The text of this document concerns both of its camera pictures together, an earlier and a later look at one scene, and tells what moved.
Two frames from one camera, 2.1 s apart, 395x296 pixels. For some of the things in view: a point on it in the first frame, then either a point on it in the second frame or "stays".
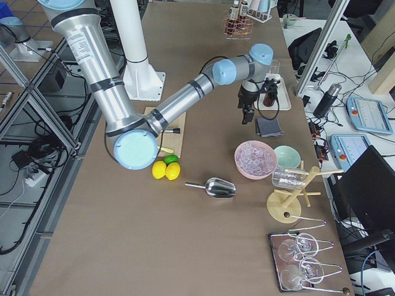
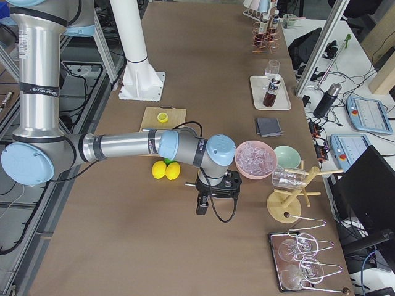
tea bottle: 234,10 -> 262,37
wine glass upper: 305,244 stays
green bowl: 287,156 stays
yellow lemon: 158,169 stays
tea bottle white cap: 244,8 -> 274,25
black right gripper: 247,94 -> 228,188
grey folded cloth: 268,128 stays
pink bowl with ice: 255,160 stays
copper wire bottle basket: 241,29 -> 266,42
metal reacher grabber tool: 347,39 stays
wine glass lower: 310,271 stays
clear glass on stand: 289,177 stays
